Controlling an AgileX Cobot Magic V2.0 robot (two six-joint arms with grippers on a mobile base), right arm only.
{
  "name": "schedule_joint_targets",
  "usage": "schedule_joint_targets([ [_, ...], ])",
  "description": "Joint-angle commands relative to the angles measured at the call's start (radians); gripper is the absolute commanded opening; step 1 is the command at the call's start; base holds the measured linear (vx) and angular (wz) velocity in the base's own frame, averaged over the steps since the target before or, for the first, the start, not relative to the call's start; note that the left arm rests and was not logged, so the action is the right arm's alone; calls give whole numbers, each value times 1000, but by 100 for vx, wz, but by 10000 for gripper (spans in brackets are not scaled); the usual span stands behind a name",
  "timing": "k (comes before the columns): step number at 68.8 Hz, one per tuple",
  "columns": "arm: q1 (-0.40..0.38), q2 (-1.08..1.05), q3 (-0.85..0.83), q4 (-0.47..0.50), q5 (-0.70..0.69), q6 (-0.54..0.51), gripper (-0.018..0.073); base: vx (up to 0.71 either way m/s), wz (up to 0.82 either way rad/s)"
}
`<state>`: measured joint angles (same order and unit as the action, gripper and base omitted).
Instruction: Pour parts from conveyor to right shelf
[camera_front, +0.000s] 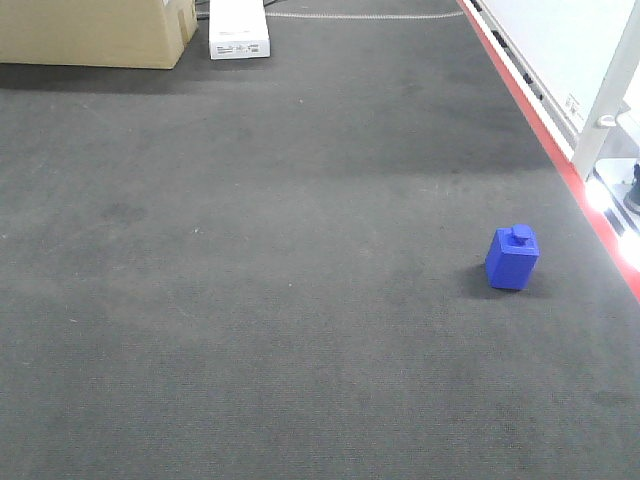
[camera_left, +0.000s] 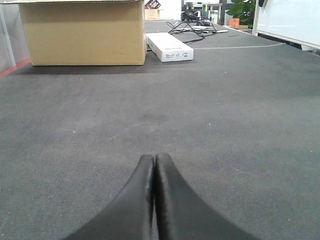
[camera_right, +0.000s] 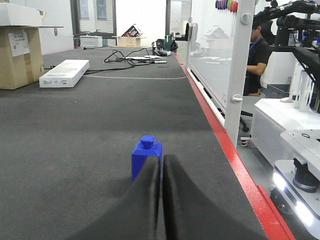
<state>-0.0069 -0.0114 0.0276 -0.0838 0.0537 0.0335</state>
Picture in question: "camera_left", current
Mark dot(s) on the green potted plant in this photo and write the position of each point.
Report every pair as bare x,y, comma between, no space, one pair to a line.
244,10

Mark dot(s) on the flat white carton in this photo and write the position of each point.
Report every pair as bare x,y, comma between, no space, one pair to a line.
168,48

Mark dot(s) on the large cardboard box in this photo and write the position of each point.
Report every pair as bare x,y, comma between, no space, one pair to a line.
84,32

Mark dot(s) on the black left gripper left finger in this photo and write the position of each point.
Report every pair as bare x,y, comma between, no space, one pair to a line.
129,215

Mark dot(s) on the white board panel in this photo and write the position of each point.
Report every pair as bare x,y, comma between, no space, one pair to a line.
296,21

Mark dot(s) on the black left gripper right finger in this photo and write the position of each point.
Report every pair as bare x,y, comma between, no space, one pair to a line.
180,212

